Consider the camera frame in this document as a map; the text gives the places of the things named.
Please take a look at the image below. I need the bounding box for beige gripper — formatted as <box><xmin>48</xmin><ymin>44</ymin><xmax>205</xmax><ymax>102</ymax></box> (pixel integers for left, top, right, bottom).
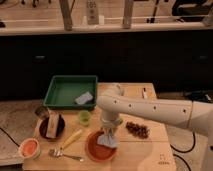
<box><xmin>101</xmin><ymin>118</ymin><xmax>123</xmax><ymax>134</ymax></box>

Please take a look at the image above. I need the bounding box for grey blue towel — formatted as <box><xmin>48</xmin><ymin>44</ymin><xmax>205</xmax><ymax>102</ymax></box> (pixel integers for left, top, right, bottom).
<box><xmin>97</xmin><ymin>134</ymin><xmax>117</xmax><ymax>148</ymax></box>

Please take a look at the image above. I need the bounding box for red bowl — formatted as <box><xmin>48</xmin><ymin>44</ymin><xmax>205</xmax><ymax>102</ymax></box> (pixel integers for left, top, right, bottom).
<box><xmin>85</xmin><ymin>131</ymin><xmax>117</xmax><ymax>162</ymax></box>

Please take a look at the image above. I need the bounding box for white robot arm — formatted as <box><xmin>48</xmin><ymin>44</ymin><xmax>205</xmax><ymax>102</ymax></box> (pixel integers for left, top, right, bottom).
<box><xmin>96</xmin><ymin>84</ymin><xmax>213</xmax><ymax>171</ymax></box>

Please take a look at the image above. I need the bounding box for dark brown bowl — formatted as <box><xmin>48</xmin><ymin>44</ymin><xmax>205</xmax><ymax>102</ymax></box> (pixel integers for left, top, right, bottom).
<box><xmin>39</xmin><ymin>116</ymin><xmax>65</xmax><ymax>139</ymax></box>

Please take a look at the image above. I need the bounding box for small green cup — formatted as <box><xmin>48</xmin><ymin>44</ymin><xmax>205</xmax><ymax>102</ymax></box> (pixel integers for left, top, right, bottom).
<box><xmin>78</xmin><ymin>110</ymin><xmax>91</xmax><ymax>126</ymax></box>

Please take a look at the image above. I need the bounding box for grey sponge in tray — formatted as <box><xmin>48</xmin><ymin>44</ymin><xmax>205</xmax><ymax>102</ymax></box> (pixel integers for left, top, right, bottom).
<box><xmin>75</xmin><ymin>92</ymin><xmax>93</xmax><ymax>105</ymax></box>

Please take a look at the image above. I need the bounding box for brown grape bunch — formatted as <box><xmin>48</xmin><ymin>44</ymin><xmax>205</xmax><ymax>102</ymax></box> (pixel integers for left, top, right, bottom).
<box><xmin>126</xmin><ymin>122</ymin><xmax>149</xmax><ymax>139</ymax></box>

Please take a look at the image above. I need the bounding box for white marker pen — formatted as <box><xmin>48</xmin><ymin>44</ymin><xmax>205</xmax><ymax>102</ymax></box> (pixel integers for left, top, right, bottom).
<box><xmin>142</xmin><ymin>88</ymin><xmax>148</xmax><ymax>99</ymax></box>

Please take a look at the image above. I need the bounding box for beige wooden block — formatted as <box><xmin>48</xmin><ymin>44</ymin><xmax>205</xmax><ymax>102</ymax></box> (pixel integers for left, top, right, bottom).
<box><xmin>46</xmin><ymin>114</ymin><xmax>60</xmax><ymax>138</ymax></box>

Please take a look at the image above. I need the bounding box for green plastic tray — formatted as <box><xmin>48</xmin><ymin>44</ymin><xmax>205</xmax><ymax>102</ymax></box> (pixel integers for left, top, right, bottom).
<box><xmin>43</xmin><ymin>75</ymin><xmax>98</xmax><ymax>110</ymax></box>

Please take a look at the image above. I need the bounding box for silver fork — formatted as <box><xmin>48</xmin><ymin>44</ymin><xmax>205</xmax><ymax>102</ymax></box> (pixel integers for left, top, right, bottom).
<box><xmin>48</xmin><ymin>149</ymin><xmax>84</xmax><ymax>162</ymax></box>

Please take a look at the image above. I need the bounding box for small metal can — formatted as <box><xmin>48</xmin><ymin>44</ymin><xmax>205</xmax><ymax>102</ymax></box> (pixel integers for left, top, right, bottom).
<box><xmin>35</xmin><ymin>106</ymin><xmax>49</xmax><ymax>119</ymax></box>

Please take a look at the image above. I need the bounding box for orange cup with white rim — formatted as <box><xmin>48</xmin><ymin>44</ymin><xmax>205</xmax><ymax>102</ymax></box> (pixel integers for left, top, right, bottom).
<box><xmin>18</xmin><ymin>138</ymin><xmax>41</xmax><ymax>159</ymax></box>

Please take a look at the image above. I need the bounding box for black cable on floor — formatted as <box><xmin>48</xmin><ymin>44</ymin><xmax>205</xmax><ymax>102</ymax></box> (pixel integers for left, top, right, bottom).
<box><xmin>169</xmin><ymin>132</ymin><xmax>197</xmax><ymax>171</ymax></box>

